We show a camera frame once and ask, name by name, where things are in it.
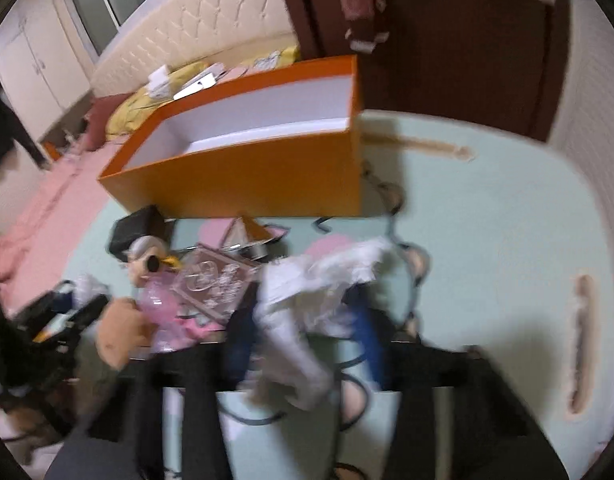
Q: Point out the dark brown wooden door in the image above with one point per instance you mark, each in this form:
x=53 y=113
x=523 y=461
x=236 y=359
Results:
x=497 y=63

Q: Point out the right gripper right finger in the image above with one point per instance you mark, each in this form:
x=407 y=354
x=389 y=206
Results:
x=456 y=416

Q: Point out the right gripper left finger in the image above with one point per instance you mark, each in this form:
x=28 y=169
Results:
x=202 y=371

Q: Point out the dark red pillow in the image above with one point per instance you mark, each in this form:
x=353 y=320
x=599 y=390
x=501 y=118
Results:
x=97 y=117

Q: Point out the white louvered closet door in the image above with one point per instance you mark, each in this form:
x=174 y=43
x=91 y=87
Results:
x=584 y=125

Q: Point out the pink bed blanket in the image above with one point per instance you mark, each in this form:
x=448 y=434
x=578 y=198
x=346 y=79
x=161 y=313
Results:
x=63 y=233

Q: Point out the cream tufted headboard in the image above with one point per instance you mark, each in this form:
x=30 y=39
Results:
x=179 y=32

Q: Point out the pink heart shaped jelly toy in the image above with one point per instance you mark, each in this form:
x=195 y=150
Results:
x=162 y=308

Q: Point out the brown playing card box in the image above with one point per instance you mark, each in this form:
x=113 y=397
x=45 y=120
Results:
x=213 y=282

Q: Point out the orange cardboard box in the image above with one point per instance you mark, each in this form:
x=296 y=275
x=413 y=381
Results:
x=282 y=143

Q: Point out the white charger adapter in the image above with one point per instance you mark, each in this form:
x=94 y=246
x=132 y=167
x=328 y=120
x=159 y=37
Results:
x=158 y=84

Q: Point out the tan round plush toy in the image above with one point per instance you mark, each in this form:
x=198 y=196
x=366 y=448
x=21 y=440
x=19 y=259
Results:
x=122 y=329

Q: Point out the black glitter case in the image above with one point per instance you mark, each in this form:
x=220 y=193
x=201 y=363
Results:
x=143 y=222

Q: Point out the white haired doll figurine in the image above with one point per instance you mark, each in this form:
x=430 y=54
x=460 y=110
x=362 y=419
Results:
x=147 y=257

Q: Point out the maroon pink striped scarf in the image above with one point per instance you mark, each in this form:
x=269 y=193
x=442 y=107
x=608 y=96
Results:
x=366 y=24

